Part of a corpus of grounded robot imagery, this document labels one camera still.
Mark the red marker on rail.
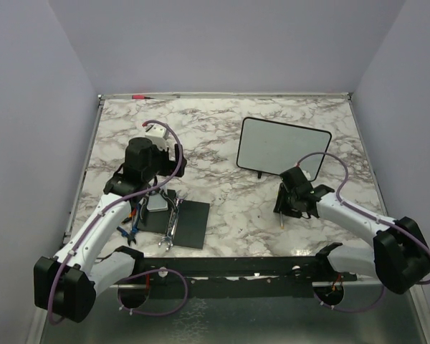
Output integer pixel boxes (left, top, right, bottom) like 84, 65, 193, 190
131, 95, 154, 100

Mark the white marker pen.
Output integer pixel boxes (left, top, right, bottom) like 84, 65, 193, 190
279, 212, 285, 229

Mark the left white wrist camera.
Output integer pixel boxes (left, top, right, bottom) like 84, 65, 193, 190
143, 123, 169, 151

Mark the black framed whiteboard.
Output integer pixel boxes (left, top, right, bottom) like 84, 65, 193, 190
236, 117, 333, 176

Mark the aluminium table frame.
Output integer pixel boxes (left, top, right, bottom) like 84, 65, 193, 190
33, 93, 430, 343

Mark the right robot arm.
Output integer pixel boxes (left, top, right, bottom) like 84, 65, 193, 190
274, 167, 430, 295

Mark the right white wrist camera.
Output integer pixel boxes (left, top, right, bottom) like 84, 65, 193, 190
295, 164, 312, 181

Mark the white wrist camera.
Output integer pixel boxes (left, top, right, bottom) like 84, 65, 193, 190
295, 164, 312, 181
143, 123, 169, 151

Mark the silver wrench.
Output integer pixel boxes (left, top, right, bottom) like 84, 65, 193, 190
158, 194, 183, 252

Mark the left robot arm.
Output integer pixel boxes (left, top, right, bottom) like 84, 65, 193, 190
33, 137, 186, 324

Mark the black square mat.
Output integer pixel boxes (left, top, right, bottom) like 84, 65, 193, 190
138, 201, 210, 249

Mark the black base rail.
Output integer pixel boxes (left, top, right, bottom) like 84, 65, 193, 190
57, 243, 359, 300

